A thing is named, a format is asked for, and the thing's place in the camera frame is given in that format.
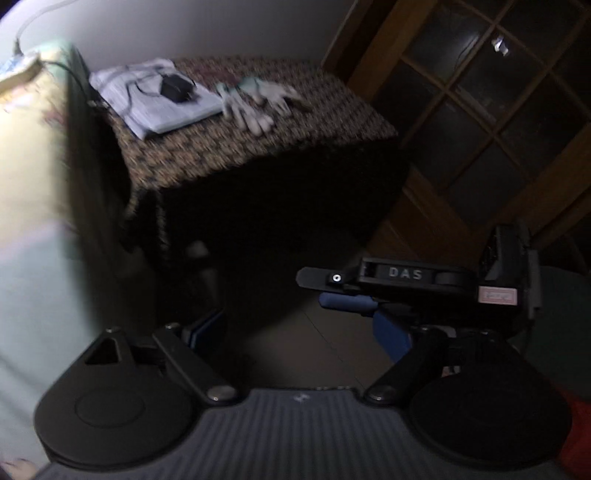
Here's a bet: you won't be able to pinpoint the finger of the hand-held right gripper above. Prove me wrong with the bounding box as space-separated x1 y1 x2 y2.
318 292 384 319
295 265 363 293

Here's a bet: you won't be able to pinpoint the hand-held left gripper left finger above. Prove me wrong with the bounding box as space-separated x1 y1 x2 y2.
85 308 238 408

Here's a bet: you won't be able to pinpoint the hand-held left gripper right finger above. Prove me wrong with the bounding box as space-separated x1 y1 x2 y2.
364 310 518 408

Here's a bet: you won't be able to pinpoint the wooden glass-paned door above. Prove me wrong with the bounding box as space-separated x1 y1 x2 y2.
321 0 591 296

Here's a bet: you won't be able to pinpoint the brown patterned cloth-covered table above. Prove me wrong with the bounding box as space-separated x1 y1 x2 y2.
90 56 410 260

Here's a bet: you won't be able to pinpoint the white work glove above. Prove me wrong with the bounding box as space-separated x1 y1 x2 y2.
235 76 304 114
218 82 274 137

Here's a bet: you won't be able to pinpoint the red cloth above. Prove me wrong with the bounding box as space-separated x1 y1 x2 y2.
556 387 591 472

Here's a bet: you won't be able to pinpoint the printed bear bed sheet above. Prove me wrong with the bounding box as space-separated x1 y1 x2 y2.
0 41 108 480

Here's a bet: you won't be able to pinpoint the white printed papers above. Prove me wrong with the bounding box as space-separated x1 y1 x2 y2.
89 58 225 140

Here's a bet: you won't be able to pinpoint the white blue-socket power strip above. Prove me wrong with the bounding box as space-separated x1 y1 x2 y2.
0 51 43 90

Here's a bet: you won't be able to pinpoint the black charger with cable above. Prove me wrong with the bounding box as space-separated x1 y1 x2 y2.
122 69 197 121

